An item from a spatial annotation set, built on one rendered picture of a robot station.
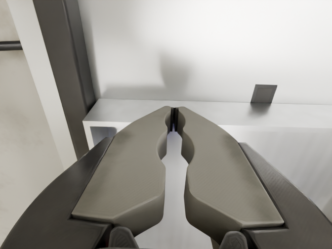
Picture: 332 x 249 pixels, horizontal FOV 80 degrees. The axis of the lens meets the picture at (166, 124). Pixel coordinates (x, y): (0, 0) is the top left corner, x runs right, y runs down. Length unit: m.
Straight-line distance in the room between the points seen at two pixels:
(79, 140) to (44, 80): 0.05
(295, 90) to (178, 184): 0.14
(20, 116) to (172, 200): 1.33
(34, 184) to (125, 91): 1.76
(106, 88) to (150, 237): 0.21
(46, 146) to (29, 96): 0.37
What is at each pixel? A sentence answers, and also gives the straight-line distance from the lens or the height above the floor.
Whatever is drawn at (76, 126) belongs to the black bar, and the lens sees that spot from 0.17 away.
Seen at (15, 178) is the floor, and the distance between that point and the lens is 1.93.
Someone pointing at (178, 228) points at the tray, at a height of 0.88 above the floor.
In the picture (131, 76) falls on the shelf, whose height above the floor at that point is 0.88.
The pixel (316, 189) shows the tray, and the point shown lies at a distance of 0.27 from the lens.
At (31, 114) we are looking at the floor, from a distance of 1.45.
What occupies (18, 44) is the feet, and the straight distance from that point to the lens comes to 1.18.
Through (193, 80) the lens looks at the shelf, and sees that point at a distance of 0.16.
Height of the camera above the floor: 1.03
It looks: 58 degrees down
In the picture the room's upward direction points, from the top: 177 degrees counter-clockwise
